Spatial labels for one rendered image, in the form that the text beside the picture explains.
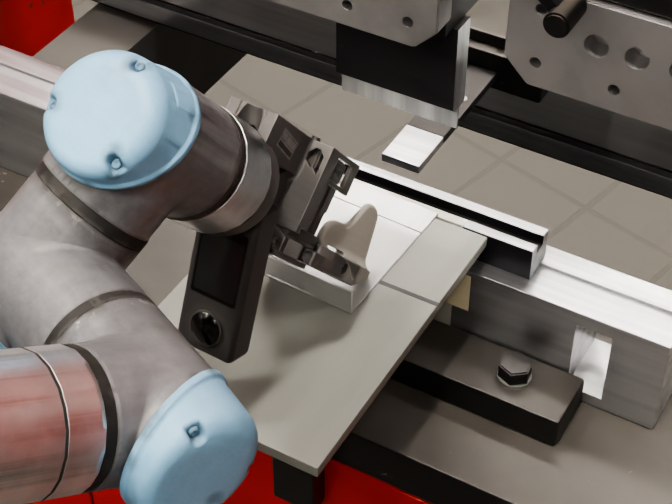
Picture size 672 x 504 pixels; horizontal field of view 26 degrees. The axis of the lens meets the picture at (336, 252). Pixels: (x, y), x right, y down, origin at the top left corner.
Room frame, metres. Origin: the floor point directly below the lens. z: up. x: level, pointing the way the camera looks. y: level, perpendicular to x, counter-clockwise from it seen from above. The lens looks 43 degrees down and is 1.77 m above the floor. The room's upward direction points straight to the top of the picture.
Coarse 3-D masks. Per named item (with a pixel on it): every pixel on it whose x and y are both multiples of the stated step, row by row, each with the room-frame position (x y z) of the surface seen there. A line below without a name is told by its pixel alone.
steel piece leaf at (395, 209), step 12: (336, 192) 0.89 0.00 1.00; (348, 192) 0.89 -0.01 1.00; (360, 192) 0.89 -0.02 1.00; (372, 192) 0.89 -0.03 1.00; (384, 192) 0.89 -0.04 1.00; (360, 204) 0.87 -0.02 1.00; (372, 204) 0.87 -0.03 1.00; (384, 204) 0.87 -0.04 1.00; (396, 204) 0.87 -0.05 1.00; (408, 204) 0.87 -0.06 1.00; (384, 216) 0.86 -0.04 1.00; (396, 216) 0.86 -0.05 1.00; (408, 216) 0.86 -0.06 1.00; (420, 216) 0.86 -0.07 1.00; (432, 216) 0.86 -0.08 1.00; (420, 228) 0.84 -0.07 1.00
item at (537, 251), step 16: (352, 160) 0.93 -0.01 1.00; (368, 176) 0.92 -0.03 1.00; (384, 176) 0.91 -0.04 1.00; (400, 176) 0.91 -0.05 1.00; (400, 192) 0.90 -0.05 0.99; (416, 192) 0.89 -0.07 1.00; (432, 192) 0.89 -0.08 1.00; (448, 208) 0.88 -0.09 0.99; (464, 208) 0.87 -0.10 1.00; (480, 208) 0.87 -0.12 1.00; (464, 224) 0.85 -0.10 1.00; (480, 224) 0.86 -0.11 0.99; (496, 224) 0.86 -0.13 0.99; (512, 224) 0.85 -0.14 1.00; (528, 224) 0.85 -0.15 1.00; (496, 240) 0.83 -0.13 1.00; (512, 240) 0.83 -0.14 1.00; (528, 240) 0.84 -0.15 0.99; (544, 240) 0.84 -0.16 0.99; (480, 256) 0.84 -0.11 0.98; (496, 256) 0.83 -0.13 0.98; (512, 256) 0.83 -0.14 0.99; (528, 256) 0.82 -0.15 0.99; (544, 256) 0.85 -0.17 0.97; (512, 272) 0.83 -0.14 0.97; (528, 272) 0.82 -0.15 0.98
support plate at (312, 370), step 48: (432, 240) 0.83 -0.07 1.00; (480, 240) 0.83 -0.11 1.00; (288, 288) 0.78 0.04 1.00; (384, 288) 0.78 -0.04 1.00; (432, 288) 0.78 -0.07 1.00; (288, 336) 0.73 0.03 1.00; (336, 336) 0.73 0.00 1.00; (384, 336) 0.73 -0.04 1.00; (240, 384) 0.68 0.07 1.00; (288, 384) 0.68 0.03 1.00; (336, 384) 0.68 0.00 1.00; (384, 384) 0.69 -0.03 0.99; (288, 432) 0.64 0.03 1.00; (336, 432) 0.64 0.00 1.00
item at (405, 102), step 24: (336, 24) 0.91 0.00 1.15; (336, 48) 0.91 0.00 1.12; (360, 48) 0.90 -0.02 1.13; (384, 48) 0.89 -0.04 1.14; (408, 48) 0.88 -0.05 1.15; (432, 48) 0.87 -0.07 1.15; (456, 48) 0.86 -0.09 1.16; (360, 72) 0.90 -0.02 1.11; (384, 72) 0.89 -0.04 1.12; (408, 72) 0.88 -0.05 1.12; (432, 72) 0.87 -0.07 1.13; (456, 72) 0.86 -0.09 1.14; (384, 96) 0.90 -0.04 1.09; (408, 96) 0.88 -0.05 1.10; (432, 96) 0.87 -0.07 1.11; (456, 96) 0.87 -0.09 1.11; (456, 120) 0.87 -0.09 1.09
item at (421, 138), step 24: (480, 0) 1.11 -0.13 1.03; (504, 0) 1.11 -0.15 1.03; (480, 24) 1.08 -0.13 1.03; (504, 24) 1.08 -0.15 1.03; (480, 48) 1.06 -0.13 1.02; (504, 48) 1.05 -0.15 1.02; (480, 72) 1.05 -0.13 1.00; (504, 72) 1.04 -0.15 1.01; (480, 96) 1.02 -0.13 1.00; (528, 96) 1.03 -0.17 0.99; (432, 120) 0.98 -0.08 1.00; (408, 144) 0.95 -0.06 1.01; (432, 144) 0.95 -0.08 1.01; (408, 168) 0.92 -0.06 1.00
